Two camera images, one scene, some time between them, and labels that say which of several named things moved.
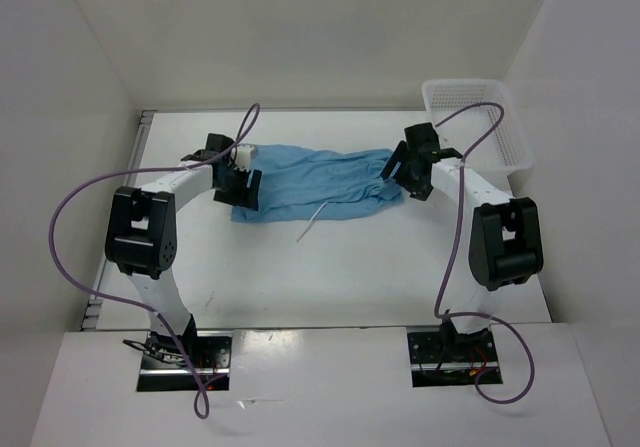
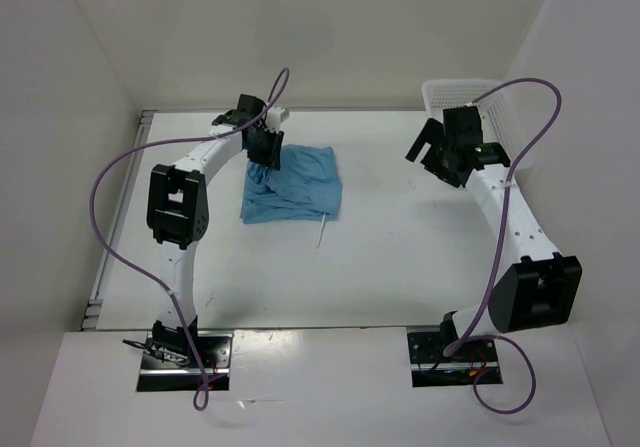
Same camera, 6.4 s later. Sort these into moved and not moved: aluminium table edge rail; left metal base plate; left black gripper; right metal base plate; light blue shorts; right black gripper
Moved: right black gripper; light blue shorts; left black gripper
Not moved: aluminium table edge rail; right metal base plate; left metal base plate
